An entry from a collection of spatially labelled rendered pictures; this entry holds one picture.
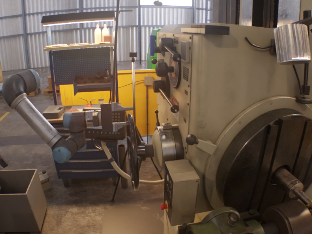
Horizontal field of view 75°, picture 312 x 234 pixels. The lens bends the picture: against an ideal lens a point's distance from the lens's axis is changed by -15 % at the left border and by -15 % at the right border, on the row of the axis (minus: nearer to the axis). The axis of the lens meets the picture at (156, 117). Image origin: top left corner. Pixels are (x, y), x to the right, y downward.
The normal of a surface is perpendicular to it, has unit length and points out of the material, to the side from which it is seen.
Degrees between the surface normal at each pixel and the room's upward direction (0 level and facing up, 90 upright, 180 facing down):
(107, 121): 76
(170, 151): 66
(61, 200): 0
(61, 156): 90
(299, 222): 32
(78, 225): 0
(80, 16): 58
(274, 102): 90
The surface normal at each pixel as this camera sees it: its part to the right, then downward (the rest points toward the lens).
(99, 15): 0.11, -0.19
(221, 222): -0.35, -0.85
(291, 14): -0.98, 0.07
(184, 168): 0.00, -0.93
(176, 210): 0.18, 0.36
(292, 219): 0.07, -0.70
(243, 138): -0.72, -0.59
